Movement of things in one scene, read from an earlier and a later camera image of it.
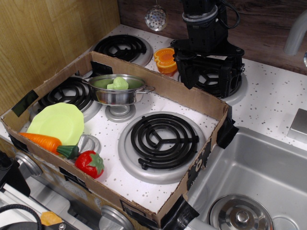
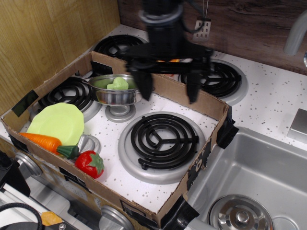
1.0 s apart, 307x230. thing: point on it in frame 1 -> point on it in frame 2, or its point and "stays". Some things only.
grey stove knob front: [89, 143] stays
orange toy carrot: [51, 144] stays
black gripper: [210, 39] -> [166, 51]
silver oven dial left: [29, 167] stays
